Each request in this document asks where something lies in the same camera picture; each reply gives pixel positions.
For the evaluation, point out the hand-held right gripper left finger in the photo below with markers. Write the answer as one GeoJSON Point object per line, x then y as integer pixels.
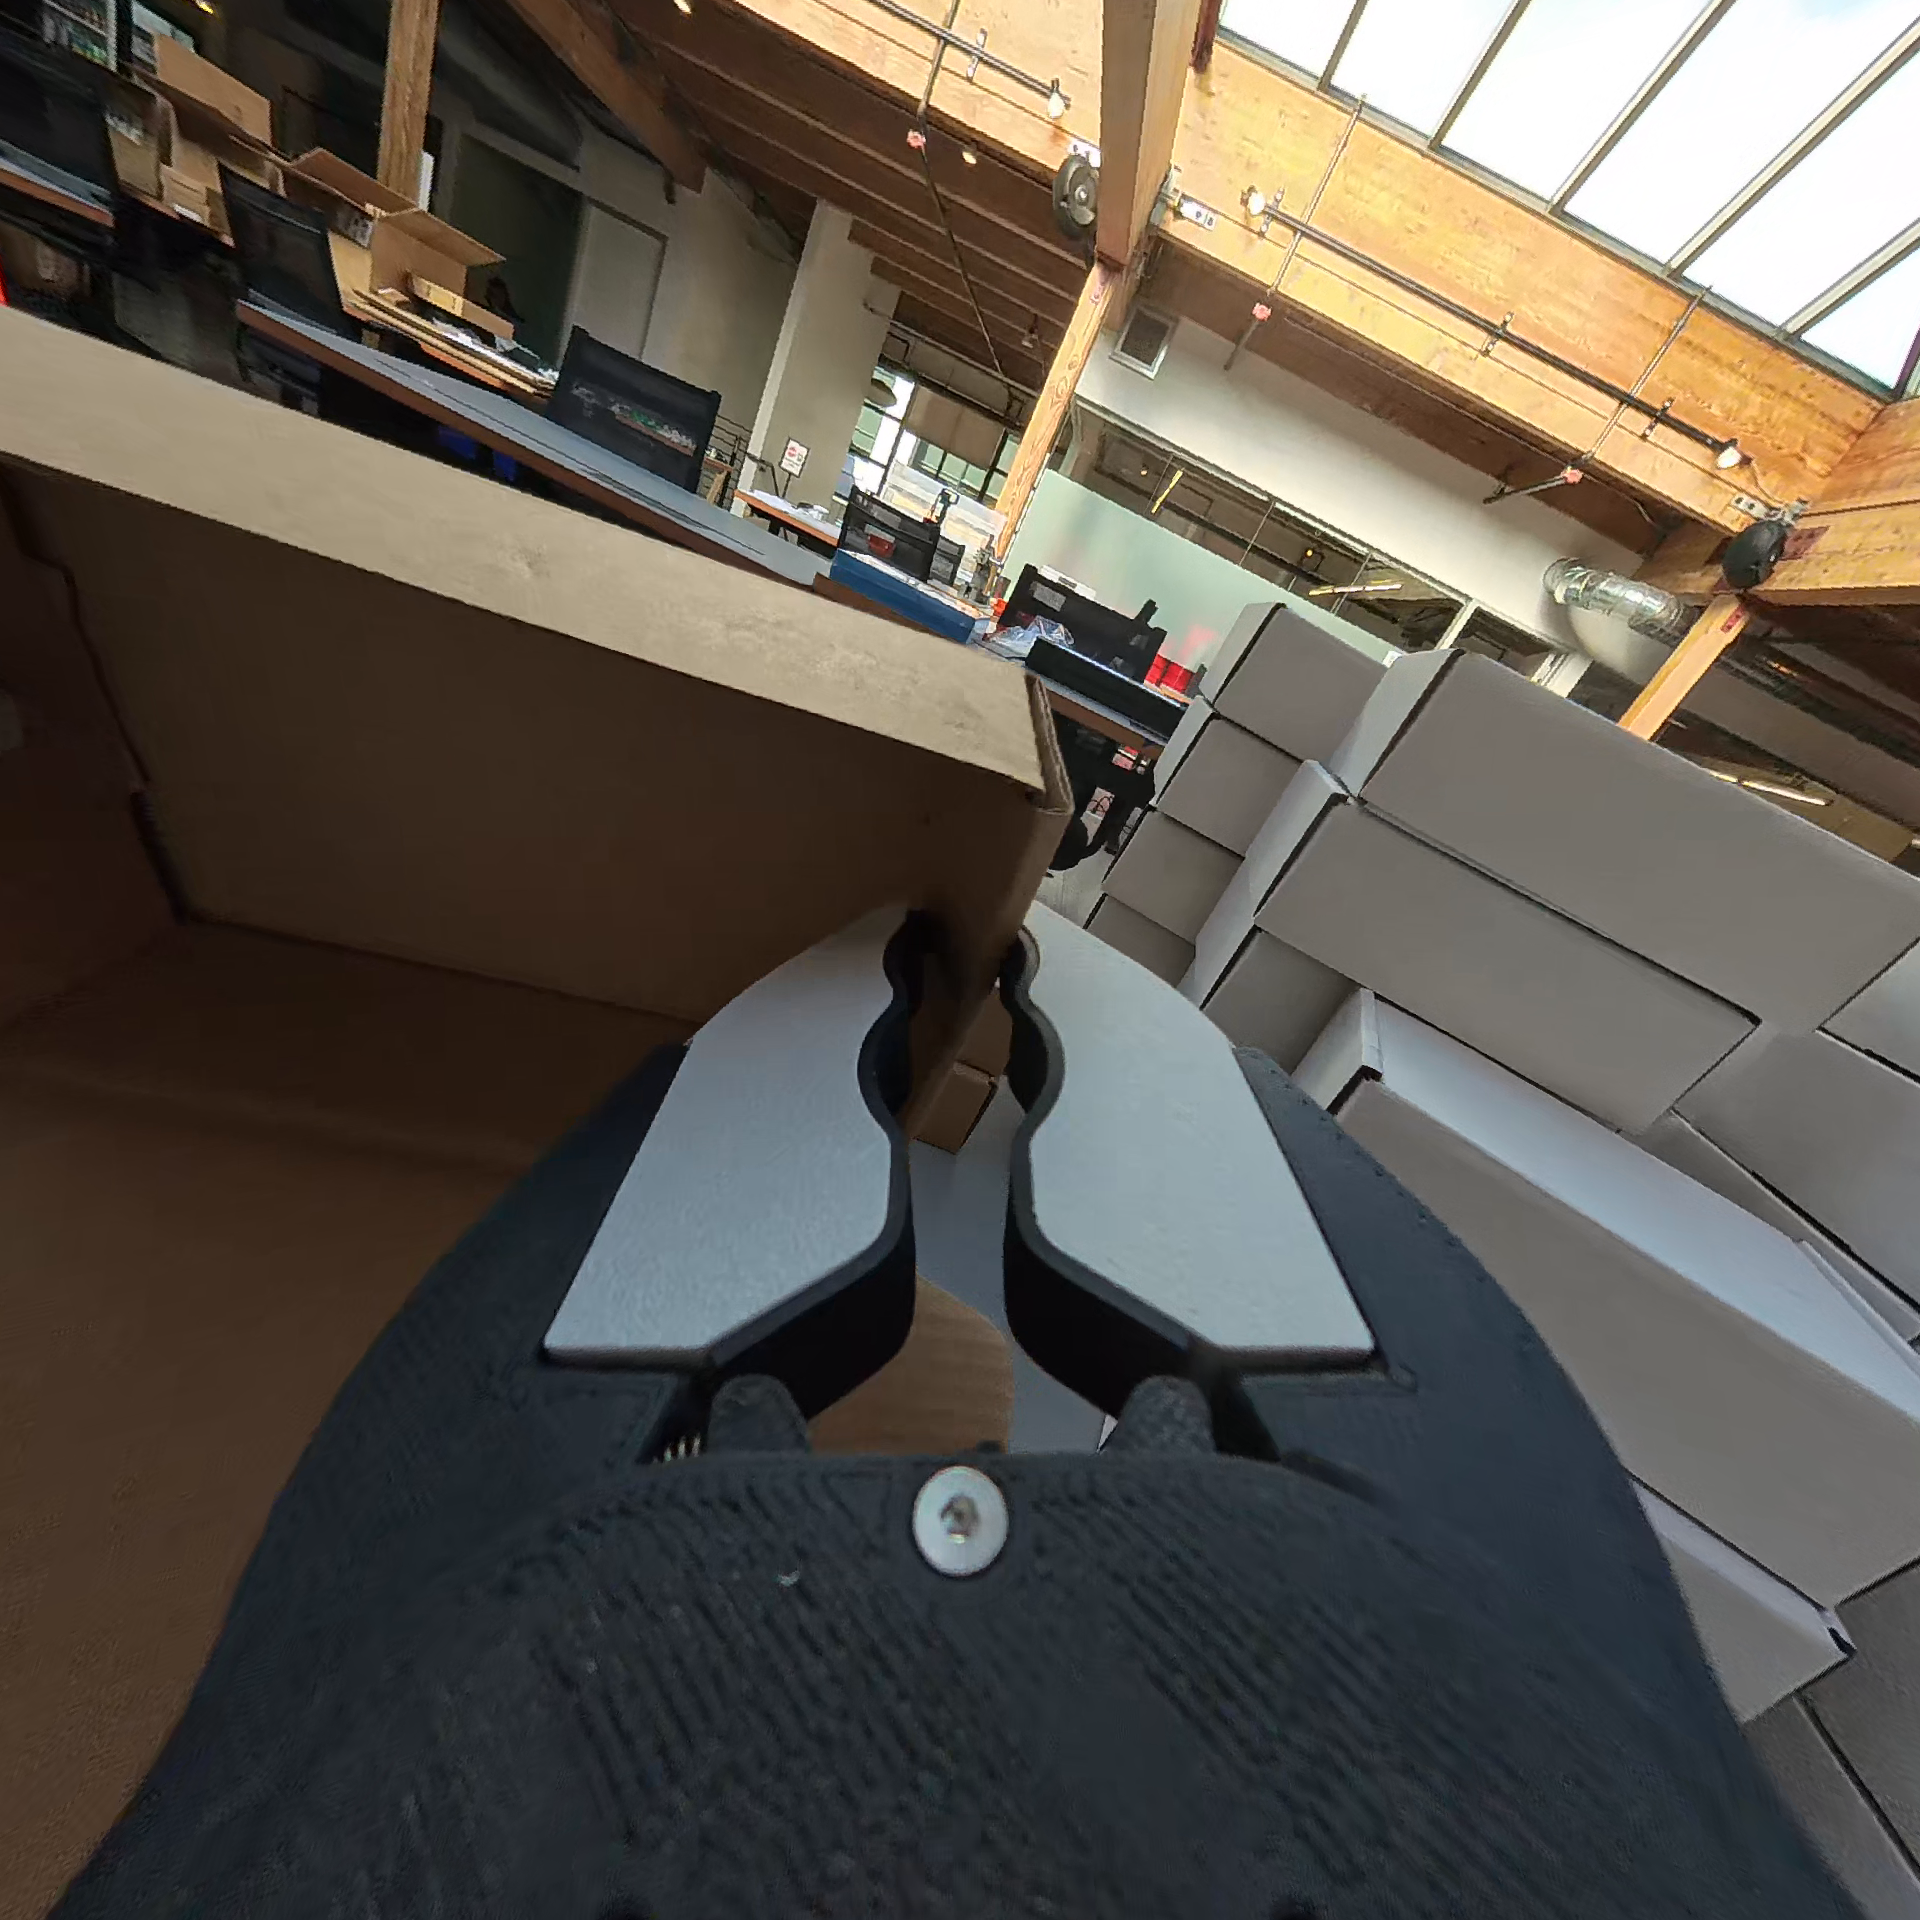
{"type": "Point", "coordinates": [735, 1185]}

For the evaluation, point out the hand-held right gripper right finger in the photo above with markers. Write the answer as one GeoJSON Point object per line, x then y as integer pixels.
{"type": "Point", "coordinates": [1184, 1201]}

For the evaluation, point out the black mesh office chair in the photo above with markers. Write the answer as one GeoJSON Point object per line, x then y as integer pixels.
{"type": "Point", "coordinates": [1081, 614]}
{"type": "Point", "coordinates": [278, 248]}
{"type": "Point", "coordinates": [900, 532]}
{"type": "Point", "coordinates": [630, 405]}

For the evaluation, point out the flat black box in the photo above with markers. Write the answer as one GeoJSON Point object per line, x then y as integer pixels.
{"type": "Point", "coordinates": [1111, 669]}

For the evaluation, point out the black round ceiling device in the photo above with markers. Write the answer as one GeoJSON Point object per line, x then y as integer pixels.
{"type": "Point", "coordinates": [1076, 188]}
{"type": "Point", "coordinates": [1754, 551]}

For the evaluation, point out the brown cardboard box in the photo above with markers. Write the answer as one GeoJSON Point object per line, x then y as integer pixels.
{"type": "Point", "coordinates": [524, 721]}

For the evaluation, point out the flat blue box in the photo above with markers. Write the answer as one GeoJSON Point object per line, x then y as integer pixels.
{"type": "Point", "coordinates": [900, 593]}

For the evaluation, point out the silver ventilation duct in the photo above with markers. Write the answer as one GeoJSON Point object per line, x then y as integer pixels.
{"type": "Point", "coordinates": [1613, 593]}

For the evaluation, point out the stack of white boxes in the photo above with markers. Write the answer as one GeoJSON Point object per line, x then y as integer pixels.
{"type": "Point", "coordinates": [1574, 901]}

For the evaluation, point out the open brown shipping carton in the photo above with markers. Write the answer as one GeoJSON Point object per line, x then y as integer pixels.
{"type": "Point", "coordinates": [404, 240]}

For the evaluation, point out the long grey-topped table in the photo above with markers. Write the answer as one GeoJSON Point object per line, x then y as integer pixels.
{"type": "Point", "coordinates": [434, 382]}

